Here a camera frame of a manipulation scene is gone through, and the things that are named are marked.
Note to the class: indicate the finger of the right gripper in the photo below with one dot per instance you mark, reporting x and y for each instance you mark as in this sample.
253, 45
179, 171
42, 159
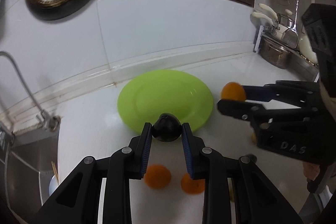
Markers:
283, 90
256, 113

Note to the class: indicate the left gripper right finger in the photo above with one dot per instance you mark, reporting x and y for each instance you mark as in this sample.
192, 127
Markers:
236, 190

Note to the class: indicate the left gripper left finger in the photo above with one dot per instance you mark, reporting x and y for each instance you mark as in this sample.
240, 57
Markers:
77, 198

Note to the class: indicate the small orange kumquat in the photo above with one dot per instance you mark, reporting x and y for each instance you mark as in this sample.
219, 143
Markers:
233, 91

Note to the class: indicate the large orange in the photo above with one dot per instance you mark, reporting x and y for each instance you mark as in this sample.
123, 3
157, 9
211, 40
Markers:
192, 187
157, 177

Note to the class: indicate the dark plum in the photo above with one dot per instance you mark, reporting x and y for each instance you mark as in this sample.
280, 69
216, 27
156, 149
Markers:
252, 157
167, 128

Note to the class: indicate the brown longan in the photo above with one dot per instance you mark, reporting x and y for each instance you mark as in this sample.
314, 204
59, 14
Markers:
254, 138

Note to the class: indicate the white bowl in sink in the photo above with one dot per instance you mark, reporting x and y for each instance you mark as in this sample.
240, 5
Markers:
54, 183

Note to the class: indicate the dish rack shelf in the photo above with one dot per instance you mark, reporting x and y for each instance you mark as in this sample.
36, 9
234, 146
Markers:
299, 64

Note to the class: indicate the white ceramic pot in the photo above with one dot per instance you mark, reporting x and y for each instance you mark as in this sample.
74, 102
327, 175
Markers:
306, 49

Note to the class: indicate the stainless steel pot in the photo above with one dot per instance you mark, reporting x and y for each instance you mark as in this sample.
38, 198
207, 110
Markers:
274, 53

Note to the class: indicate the metal spatula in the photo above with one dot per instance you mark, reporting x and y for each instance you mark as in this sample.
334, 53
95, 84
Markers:
290, 36

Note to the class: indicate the stainless steel sink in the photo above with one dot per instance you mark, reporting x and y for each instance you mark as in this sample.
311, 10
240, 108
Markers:
26, 171

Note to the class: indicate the green plate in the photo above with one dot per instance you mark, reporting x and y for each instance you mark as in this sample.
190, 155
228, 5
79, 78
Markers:
147, 96

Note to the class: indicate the thin gooseneck faucet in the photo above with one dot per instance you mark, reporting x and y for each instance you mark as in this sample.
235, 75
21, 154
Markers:
49, 122

